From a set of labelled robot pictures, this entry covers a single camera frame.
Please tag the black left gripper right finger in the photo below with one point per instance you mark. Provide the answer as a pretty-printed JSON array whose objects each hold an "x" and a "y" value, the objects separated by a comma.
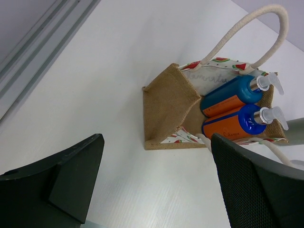
[{"x": 258, "y": 192}]

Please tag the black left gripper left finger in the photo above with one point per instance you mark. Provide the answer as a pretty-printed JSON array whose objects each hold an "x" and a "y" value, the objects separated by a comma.
[{"x": 54, "y": 192}]

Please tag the green bottle beige cap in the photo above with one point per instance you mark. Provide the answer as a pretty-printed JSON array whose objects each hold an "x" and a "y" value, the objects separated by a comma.
[{"x": 295, "y": 133}]

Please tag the blue orange pump bottle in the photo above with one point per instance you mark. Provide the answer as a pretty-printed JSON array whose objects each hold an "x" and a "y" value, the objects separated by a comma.
[
  {"x": 240, "y": 91},
  {"x": 243, "y": 122}
]

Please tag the burlap watermelon canvas bag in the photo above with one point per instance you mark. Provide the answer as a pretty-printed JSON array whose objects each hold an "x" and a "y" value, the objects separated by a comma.
[{"x": 171, "y": 102}]

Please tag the white bottle grey cap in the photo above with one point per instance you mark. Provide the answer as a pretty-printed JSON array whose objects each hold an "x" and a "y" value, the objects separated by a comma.
[{"x": 298, "y": 164}]

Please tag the aluminium rail base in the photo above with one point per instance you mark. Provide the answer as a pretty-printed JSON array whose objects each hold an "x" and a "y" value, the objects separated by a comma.
[{"x": 31, "y": 58}]

